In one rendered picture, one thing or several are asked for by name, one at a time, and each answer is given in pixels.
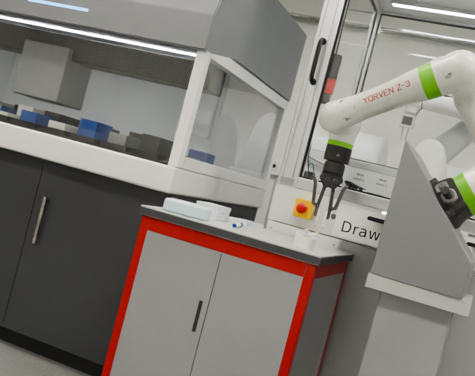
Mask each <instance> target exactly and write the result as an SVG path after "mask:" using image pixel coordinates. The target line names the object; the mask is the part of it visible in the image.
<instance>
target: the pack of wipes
mask: <svg viewBox="0 0 475 376"><path fill-rule="evenodd" d="M163 209H164V210H165V211H168V212H171V213H176V214H179V215H182V216H187V217H190V218H193V219H198V220H201V221H207V220H210V217H211V213H212V209H211V208H210V207H205V206H202V205H199V204H194V203H191V202H188V201H183V200H180V199H176V198H166V199H165V201H164V204H163Z"/></svg>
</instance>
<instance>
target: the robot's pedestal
mask: <svg viewBox="0 0 475 376"><path fill-rule="evenodd" d="M365 286H366V287H368V288H372V289H375V290H379V291H381V292H380V296H379V299H378V302H377V308H376V310H375V314H374V319H373V322H372V325H371V330H370V333H369V337H368V341H367V345H366V348H365V353H364V356H363V359H362V365H361V367H360V370H359V376H437V375H438V370H439V366H440V364H441V358H442V355H443V353H444V347H445V344H446V341H447V336H448V333H449V329H450V325H451V322H452V318H453V314H454V313H456V314H459V315H461V316H466V317H468V316H469V312H470V309H471V305H472V300H473V296H472V295H470V294H466V295H465V296H464V297H463V298H462V300H461V299H457V298H453V297H450V296H448V295H443V294H440V293H437V292H433V291H430V290H427V289H422V288H420V287H417V286H413V285H409V284H407V283H402V282H400V281H395V280H392V279H389V278H384V277H382V276H379V275H375V274H371V273H370V272H369V273H368V276H367V280H366V282H365Z"/></svg>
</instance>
